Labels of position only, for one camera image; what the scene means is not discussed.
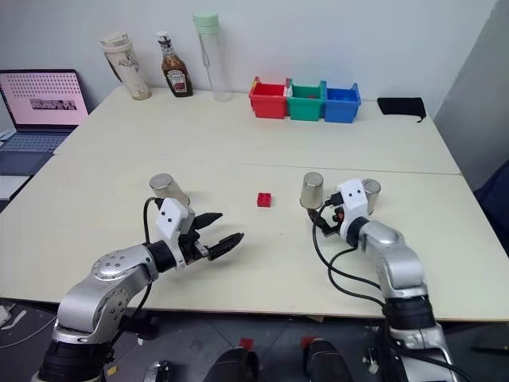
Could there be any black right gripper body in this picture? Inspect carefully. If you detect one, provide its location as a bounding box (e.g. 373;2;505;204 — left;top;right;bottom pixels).
320;206;345;239

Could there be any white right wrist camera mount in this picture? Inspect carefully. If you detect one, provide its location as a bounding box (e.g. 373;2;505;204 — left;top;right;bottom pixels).
336;178;369;236

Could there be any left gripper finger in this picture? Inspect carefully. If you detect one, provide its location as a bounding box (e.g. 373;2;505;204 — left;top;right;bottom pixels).
193;212;223;231
206;232;245;262

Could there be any dark blue chair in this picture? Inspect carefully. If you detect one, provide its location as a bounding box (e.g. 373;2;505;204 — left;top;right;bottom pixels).
472;158;509;250

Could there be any dark rounded shape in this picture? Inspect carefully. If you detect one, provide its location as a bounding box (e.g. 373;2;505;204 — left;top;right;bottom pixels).
204;347;260;382
303;337;354;382

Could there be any blue plastic bin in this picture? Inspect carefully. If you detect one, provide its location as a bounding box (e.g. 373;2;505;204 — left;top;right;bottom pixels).
323;81;362;124

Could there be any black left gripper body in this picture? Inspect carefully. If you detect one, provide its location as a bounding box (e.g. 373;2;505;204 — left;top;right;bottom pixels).
177;216;209;265

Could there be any clear bottle green lid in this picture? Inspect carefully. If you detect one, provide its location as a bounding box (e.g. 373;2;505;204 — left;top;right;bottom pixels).
192;11;233;103

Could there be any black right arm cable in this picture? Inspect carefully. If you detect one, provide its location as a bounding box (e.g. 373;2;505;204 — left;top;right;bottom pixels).
311;193;390;316

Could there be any green plastic bin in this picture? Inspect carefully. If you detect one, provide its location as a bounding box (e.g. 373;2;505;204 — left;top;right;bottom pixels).
286;79;326;122

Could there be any cream patterned tumbler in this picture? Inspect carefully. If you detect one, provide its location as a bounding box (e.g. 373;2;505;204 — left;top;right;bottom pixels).
99;33;153;101

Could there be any red plastic bin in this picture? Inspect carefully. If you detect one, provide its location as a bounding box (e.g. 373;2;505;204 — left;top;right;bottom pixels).
248;76;290;119

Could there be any ketchup bottle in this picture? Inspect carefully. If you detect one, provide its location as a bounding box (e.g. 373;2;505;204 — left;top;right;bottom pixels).
156;31;194;98

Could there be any black fabric pouch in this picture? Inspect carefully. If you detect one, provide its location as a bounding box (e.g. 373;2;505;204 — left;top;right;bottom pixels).
376;96;428;123

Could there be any inverted steel cup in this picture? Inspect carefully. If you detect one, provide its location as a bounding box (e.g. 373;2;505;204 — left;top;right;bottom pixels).
299;171;325;211
360;178;383;216
149;173;191;207

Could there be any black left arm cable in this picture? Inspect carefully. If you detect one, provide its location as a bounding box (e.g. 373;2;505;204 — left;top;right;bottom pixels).
105;197;164;359

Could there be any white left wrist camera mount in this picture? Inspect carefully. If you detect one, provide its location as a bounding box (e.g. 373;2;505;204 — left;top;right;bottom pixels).
153;197;196;272

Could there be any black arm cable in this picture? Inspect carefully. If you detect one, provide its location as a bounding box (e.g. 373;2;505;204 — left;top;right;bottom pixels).
311;193;390;316
105;197;164;359

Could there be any open laptop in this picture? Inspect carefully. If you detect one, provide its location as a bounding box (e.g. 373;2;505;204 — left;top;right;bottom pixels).
0;68;91;154

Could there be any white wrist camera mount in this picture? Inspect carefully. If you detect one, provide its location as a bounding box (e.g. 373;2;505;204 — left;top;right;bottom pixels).
153;197;196;272
336;178;369;236

